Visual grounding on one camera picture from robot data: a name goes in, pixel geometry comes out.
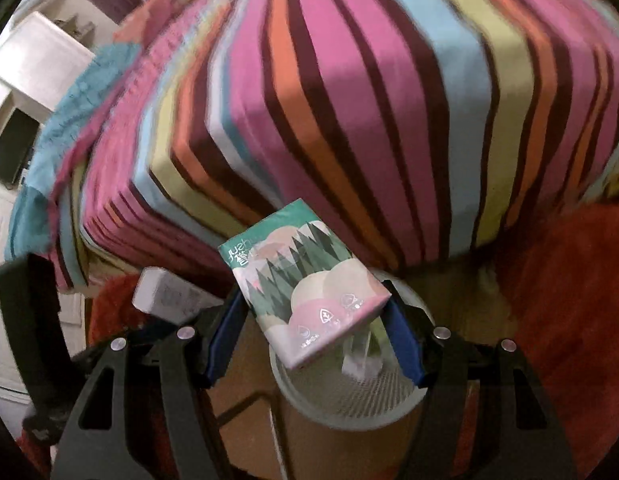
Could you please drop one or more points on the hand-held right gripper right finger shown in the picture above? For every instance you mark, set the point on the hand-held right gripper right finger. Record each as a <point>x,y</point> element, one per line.
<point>407,345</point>

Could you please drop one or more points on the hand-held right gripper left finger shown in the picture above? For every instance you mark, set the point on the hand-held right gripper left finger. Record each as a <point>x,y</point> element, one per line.
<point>224,340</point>

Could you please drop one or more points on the clear plastic wrapper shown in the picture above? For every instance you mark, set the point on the clear plastic wrapper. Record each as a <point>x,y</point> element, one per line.
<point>362,355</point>

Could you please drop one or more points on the white and grey box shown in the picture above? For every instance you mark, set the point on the white and grey box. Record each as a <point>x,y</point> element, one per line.
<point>164,292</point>

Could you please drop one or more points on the grey mesh wastebasket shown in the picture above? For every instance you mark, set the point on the grey mesh wastebasket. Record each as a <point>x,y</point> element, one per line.
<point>349,405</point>

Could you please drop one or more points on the green patterned tissue pack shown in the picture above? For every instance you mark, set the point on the green patterned tissue pack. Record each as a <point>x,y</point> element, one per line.
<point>299,280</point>

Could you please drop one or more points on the red rug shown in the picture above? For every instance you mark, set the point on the red rug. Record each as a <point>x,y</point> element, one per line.
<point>564,310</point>

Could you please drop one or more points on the blue and orange quilt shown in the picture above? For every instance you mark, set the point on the blue and orange quilt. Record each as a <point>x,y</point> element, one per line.
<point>64,125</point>

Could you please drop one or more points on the striped bed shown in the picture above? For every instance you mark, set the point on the striped bed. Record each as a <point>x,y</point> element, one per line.
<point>389,110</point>

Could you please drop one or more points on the white cabinet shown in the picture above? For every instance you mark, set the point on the white cabinet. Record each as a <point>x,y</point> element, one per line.
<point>44,60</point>

